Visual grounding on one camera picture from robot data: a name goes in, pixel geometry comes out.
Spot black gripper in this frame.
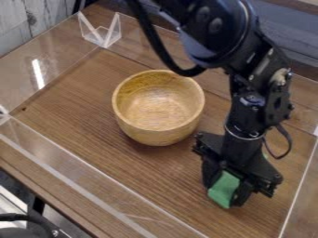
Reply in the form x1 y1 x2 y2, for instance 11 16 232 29
192 131 283 206

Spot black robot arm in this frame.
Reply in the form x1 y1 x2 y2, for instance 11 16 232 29
126 0 294 208

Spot clear acrylic front wall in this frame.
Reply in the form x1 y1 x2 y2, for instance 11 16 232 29
0 105 207 238

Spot black table leg bracket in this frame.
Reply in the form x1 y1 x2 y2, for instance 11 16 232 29
27 195 91 238

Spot green rectangular block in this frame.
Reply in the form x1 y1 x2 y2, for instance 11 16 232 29
207 171 239 209

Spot brown wooden bowl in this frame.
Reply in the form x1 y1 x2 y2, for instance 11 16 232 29
112 70 204 146

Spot black cable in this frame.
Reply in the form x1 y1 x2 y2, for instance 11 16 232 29
0 213 57 238

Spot clear acrylic corner bracket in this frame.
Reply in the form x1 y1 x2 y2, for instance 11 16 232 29
77 12 122 48

